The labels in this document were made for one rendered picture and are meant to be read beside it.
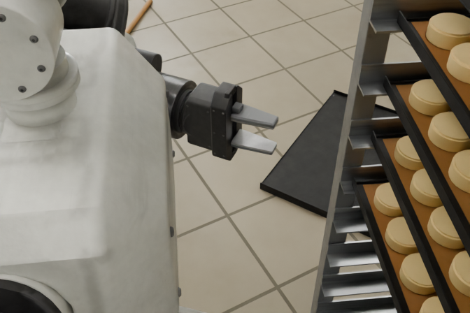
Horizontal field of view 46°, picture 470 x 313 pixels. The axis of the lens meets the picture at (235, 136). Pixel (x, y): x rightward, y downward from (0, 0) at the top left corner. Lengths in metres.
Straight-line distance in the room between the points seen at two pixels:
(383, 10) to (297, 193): 1.23
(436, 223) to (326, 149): 1.36
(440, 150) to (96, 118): 0.38
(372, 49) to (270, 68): 1.72
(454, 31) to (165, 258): 0.39
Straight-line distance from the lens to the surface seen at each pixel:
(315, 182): 1.88
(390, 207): 0.79
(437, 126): 0.64
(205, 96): 0.76
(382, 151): 0.76
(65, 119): 0.42
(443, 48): 0.64
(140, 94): 0.46
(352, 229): 0.90
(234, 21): 2.73
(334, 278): 1.04
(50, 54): 0.34
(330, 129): 2.08
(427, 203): 0.70
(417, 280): 0.72
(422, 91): 0.69
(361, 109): 0.75
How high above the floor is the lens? 1.37
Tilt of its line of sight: 42 degrees down
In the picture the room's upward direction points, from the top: straight up
